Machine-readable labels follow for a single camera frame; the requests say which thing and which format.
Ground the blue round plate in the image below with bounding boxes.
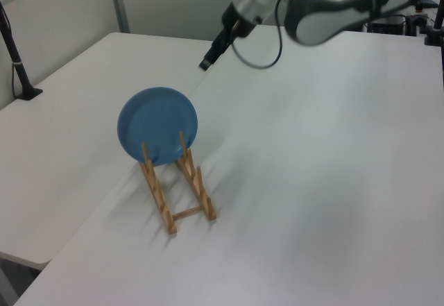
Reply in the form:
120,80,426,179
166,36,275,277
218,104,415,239
116,86,199,167

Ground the black electronics box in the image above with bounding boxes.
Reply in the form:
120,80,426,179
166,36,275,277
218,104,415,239
366,14,407,36

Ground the wooden plate rack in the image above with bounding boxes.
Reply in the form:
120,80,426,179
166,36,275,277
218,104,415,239
138,130,217,236

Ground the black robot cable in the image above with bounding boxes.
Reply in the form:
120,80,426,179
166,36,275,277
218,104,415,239
231,0,284,70

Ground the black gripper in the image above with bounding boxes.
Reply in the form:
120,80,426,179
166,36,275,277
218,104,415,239
198,2,257,71

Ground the black pole with table clamp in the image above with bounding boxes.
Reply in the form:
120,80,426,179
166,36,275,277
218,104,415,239
423,0,444,47

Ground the small grey electronic device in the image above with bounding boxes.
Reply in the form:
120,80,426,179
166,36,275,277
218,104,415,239
405,12,430,37

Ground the black pole with white tape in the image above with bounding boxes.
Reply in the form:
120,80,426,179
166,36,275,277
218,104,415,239
0,0,44,101

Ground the grey partition post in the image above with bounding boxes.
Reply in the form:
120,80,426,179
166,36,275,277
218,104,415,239
106,0,131,33

